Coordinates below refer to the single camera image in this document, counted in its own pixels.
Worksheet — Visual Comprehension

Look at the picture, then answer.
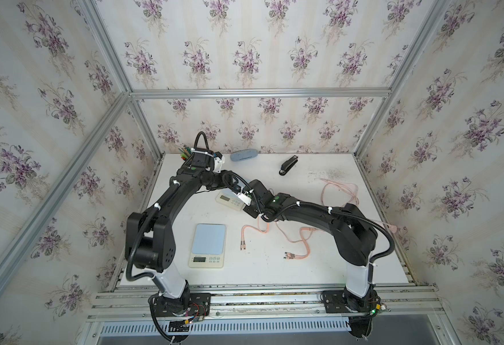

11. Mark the blue kitchen scale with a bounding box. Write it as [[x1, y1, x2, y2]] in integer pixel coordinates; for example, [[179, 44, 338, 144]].
[[188, 224, 226, 269], [216, 192, 246, 211]]

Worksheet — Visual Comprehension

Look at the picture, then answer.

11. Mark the pink multi-head charging cable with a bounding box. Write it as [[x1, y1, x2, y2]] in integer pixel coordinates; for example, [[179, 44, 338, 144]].
[[273, 219, 322, 261]]

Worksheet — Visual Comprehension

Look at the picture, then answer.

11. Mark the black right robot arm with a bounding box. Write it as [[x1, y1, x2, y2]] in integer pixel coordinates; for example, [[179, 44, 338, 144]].
[[221, 170, 396, 299]]

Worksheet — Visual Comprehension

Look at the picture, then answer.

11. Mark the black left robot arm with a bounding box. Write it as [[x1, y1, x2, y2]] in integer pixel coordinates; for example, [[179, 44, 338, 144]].
[[125, 132, 225, 300]]

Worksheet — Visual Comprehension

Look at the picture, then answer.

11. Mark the blue glasses case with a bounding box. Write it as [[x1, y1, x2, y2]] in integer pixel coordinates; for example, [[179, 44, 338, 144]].
[[230, 149, 259, 162]]

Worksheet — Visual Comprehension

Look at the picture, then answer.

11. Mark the black stapler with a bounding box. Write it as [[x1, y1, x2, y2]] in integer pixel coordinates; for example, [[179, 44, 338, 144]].
[[279, 155, 299, 176]]

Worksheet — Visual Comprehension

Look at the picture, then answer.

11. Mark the coloured pens bunch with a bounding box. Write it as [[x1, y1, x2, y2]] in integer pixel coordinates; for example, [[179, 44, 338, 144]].
[[178, 145, 193, 161]]

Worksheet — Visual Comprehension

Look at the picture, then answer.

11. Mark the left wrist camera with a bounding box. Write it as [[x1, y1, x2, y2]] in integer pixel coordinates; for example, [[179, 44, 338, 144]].
[[213, 152, 225, 173]]

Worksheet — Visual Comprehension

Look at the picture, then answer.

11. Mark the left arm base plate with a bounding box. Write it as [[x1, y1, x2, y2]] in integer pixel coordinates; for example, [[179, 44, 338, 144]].
[[148, 293, 212, 318]]

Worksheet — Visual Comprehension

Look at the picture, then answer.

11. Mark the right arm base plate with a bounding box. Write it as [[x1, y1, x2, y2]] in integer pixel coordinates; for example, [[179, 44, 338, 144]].
[[320, 287, 386, 314]]

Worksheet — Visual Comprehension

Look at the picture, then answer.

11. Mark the pink power strip cord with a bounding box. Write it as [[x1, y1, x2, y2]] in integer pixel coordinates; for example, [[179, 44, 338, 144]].
[[320, 177, 399, 231]]

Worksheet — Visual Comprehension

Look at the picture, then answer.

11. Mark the aluminium mounting rail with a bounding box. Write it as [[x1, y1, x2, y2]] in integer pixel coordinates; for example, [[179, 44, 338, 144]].
[[86, 285, 445, 322]]

